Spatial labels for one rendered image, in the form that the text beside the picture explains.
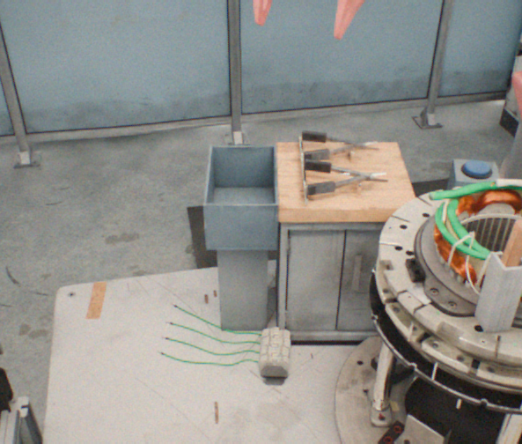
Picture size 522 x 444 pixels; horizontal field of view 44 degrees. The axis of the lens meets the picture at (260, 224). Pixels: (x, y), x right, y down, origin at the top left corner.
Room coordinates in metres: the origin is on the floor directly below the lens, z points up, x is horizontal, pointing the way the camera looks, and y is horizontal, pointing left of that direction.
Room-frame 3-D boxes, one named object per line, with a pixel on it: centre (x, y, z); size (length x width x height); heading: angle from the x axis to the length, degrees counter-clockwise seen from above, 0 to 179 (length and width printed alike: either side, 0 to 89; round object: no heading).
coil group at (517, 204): (0.68, -0.31, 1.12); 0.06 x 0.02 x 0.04; 96
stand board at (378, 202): (0.84, -0.13, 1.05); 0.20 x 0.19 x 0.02; 90
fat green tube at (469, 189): (0.67, -0.28, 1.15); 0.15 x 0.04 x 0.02; 96
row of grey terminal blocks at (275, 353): (0.71, -0.02, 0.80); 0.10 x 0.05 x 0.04; 175
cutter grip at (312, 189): (0.77, -0.09, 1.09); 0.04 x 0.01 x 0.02; 105
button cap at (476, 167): (0.90, -0.35, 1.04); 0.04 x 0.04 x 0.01
